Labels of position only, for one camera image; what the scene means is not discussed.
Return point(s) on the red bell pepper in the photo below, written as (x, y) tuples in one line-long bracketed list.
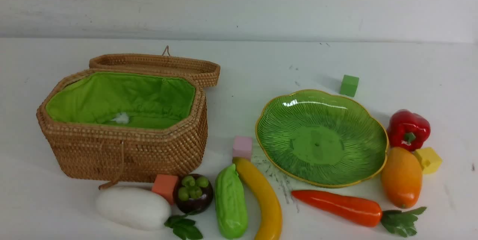
[(408, 130)]

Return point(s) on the orange foam cube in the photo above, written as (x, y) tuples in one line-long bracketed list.
[(164, 185)]

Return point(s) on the yellow foam cube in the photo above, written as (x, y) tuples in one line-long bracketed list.
[(429, 160)]

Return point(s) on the pink foam cube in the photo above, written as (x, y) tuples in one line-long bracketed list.
[(242, 147)]

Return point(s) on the green bitter gourd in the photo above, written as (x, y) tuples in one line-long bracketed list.
[(230, 204)]

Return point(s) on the green glass leaf plate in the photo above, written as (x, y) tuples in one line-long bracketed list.
[(326, 140)]

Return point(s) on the green foam cube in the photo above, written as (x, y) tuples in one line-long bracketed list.
[(348, 86)]

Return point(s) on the yellow banana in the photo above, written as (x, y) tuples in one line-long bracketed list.
[(270, 227)]

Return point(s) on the dark purple mangosteen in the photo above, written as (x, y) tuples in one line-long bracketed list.
[(193, 194)]

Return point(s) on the orange yellow mango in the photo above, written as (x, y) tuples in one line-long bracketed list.
[(402, 178)]

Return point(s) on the white radish with leaves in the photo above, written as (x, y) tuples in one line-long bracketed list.
[(134, 207)]

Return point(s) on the orange carrot with leaves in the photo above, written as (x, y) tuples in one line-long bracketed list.
[(361, 211)]

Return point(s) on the woven rattan basket green lining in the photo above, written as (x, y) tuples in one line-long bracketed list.
[(123, 125)]

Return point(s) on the woven rattan basket lid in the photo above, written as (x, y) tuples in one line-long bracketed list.
[(205, 73)]

